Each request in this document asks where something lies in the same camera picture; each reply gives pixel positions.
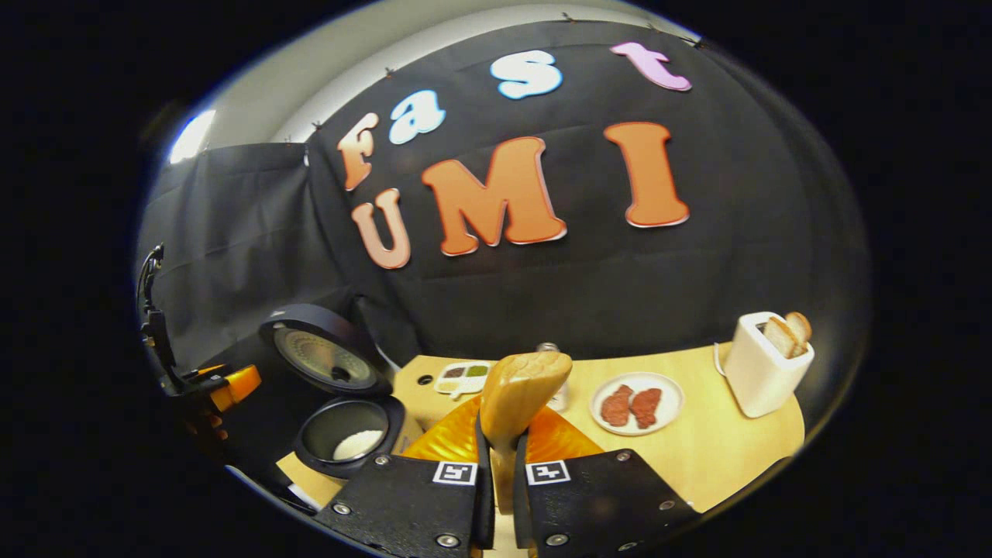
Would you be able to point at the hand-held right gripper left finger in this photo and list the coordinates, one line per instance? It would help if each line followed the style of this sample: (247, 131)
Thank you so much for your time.
(484, 496)

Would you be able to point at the clear plastic drink bottle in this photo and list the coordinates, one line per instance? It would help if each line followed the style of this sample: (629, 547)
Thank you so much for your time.
(561, 399)

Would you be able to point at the white divided bean plate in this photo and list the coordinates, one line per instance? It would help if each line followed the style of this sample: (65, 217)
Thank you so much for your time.
(463, 373)

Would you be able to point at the wooden spoon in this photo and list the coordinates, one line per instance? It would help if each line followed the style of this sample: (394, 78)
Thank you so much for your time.
(519, 391)

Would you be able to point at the dark grey rice cooker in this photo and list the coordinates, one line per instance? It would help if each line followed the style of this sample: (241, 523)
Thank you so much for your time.
(325, 360)

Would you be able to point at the white toaster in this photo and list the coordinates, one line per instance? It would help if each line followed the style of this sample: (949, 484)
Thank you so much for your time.
(756, 380)

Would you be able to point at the ceiling light panel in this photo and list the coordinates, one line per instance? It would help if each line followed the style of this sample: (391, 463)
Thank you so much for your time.
(192, 136)

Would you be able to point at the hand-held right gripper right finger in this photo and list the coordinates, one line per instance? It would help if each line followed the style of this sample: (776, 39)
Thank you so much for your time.
(521, 496)

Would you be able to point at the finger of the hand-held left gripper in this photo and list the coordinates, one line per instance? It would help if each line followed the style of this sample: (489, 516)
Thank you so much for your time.
(240, 384)

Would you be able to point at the white round plate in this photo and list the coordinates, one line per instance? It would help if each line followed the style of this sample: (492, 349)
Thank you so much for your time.
(668, 411)

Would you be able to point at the white rice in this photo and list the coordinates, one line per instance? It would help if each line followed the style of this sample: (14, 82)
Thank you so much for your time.
(358, 446)

